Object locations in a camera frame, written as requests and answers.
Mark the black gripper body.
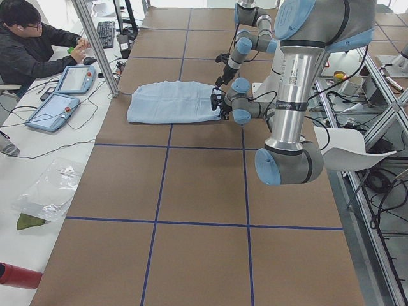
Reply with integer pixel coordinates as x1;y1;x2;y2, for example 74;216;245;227
219;95;231;117
222;65;238;80

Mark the light blue striped shirt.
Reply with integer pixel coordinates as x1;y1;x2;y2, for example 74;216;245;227
127;81;220;124

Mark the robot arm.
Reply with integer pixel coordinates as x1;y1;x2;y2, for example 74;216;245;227
215;1;277;87
211;1;377;186

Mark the brown paper table mat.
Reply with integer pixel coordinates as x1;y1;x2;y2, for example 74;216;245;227
32;6;365;305

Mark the white plastic chair seat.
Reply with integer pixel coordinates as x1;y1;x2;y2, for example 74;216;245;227
314;126;396;171

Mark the black keyboard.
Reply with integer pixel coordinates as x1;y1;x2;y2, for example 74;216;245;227
96;21;115;48

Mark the blue teach pendant far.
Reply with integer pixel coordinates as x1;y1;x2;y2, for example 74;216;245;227
54;65;96;94

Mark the blue teach pendant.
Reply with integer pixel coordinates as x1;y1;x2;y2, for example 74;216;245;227
25;93;80;132
54;65;96;94

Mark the blue teach pendant near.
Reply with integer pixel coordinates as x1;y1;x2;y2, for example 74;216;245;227
25;93;80;132

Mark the person in black jacket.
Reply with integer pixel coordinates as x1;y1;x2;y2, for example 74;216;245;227
1;1;91;97

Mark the clear plastic bag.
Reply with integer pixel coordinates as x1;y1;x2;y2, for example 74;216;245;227
11;158;85;222

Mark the olive green cloth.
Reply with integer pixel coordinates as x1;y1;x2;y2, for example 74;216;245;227
17;213;45;231

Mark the red cylindrical bottle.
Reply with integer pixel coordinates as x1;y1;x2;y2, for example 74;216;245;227
1;263;43;289

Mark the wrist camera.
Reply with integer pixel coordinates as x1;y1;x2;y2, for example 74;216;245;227
215;53;230;64
210;89;225;111

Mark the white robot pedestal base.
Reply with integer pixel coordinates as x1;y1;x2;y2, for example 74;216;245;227
252;46;284;103

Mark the aluminium frame post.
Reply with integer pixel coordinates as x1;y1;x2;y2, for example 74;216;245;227
72;0;119;98

